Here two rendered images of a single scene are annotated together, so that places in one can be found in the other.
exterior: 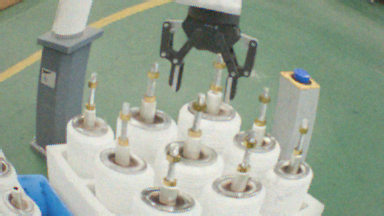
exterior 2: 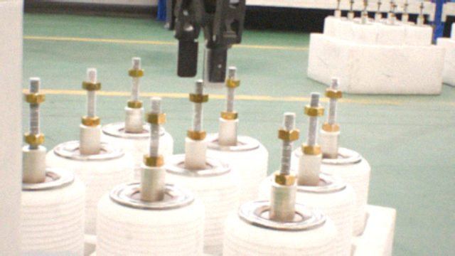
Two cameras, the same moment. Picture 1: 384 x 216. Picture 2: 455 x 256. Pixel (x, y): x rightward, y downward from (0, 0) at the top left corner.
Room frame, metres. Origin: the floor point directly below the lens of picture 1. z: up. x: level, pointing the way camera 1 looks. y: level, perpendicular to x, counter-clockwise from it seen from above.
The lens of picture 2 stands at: (1.51, 0.65, 0.46)
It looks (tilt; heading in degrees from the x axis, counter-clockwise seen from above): 12 degrees down; 233
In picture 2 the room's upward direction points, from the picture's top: 4 degrees clockwise
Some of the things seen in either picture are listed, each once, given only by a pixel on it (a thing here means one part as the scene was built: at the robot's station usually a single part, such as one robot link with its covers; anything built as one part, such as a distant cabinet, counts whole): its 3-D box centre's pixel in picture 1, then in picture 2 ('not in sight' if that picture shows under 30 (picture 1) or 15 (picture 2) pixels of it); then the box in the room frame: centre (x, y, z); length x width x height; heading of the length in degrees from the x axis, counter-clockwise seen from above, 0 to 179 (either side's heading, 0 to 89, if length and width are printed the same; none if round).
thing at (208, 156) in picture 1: (191, 154); (195, 166); (1.06, -0.01, 0.25); 0.08 x 0.08 x 0.01
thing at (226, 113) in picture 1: (211, 111); (33, 178); (1.23, -0.03, 0.25); 0.08 x 0.08 x 0.01
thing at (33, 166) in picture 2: (213, 103); (33, 165); (1.23, -0.03, 0.26); 0.02 x 0.02 x 0.03
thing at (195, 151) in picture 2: (192, 146); (195, 153); (1.06, -0.01, 0.26); 0.02 x 0.02 x 0.03
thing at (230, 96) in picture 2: (247, 156); (229, 99); (0.97, -0.08, 0.30); 0.01 x 0.01 x 0.08; 55
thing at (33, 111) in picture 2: (217, 76); (34, 119); (1.23, -0.03, 0.31); 0.01 x 0.01 x 0.08; 20
